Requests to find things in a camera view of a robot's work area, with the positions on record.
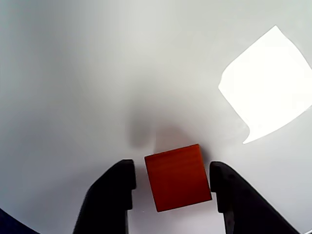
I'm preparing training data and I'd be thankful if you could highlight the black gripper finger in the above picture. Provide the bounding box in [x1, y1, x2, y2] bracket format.
[73, 159, 137, 234]
[209, 161, 299, 234]

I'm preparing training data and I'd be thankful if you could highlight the red cube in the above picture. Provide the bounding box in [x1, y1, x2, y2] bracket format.
[144, 143, 213, 213]

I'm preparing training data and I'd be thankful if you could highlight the white round plate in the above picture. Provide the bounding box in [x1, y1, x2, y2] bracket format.
[0, 0, 312, 234]

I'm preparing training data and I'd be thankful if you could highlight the blue woven cloth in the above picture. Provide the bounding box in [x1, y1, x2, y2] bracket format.
[0, 207, 34, 234]

